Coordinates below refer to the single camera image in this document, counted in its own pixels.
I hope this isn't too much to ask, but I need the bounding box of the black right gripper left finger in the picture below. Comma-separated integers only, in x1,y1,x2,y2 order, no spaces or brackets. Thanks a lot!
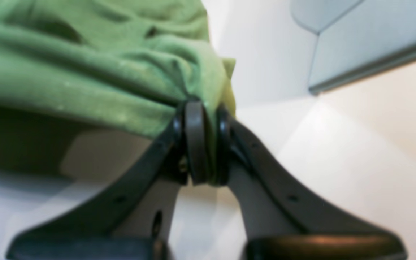
5,101,210,260

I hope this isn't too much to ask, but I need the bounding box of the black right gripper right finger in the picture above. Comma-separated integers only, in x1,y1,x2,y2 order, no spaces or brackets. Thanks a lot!
217,107,408,260

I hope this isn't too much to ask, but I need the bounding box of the green t-shirt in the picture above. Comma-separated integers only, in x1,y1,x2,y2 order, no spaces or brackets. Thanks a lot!
0,0,235,173

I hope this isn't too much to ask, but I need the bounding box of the grey cardboard box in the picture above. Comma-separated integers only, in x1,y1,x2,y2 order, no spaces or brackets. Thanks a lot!
290,0,416,94

